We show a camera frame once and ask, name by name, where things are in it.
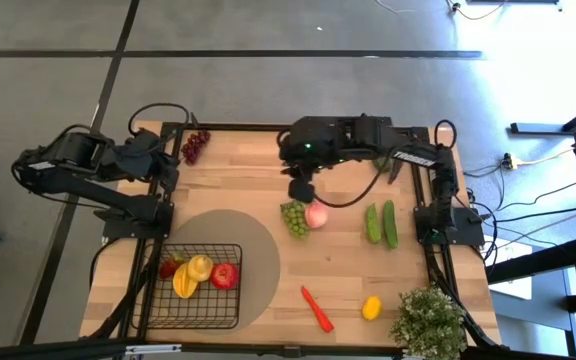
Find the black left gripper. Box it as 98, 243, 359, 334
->
112, 130, 182, 194

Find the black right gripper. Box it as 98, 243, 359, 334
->
280, 118, 342, 181

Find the red grape bunch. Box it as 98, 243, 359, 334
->
180, 129, 212, 167

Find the pink peach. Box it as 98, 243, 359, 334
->
303, 201, 330, 231

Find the green grape bunch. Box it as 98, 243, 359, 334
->
279, 199, 312, 242

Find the purple sweet potato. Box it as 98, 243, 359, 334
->
387, 158, 405, 186

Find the red chili pepper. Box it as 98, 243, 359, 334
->
158, 251, 188, 281

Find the yellow pear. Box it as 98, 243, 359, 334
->
187, 253, 215, 283

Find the bumpy light green cucumber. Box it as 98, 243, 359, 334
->
363, 203, 384, 245

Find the yellow starfruit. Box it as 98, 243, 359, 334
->
171, 262, 201, 300

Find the smooth dark green cucumber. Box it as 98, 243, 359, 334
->
381, 198, 400, 250

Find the red apple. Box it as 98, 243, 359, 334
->
209, 262, 241, 291

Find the orange carrot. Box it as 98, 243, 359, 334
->
300, 285, 336, 334

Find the yellow lemon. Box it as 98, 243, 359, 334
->
361, 295, 384, 322

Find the round grey mat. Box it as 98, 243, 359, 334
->
166, 209, 283, 335

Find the silver metal bar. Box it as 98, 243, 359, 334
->
124, 343, 183, 357

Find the white power strip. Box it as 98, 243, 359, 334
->
500, 151, 520, 172

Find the potted green plant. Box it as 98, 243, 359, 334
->
389, 284, 470, 360

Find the black floor beam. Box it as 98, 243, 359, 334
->
510, 94, 576, 136
485, 234, 576, 286

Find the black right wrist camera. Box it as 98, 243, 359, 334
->
287, 178, 317, 204

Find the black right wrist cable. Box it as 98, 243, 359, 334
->
315, 144, 399, 209

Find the black wire basket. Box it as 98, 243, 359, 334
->
131, 242, 244, 331

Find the white power cord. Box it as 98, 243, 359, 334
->
516, 145, 576, 169

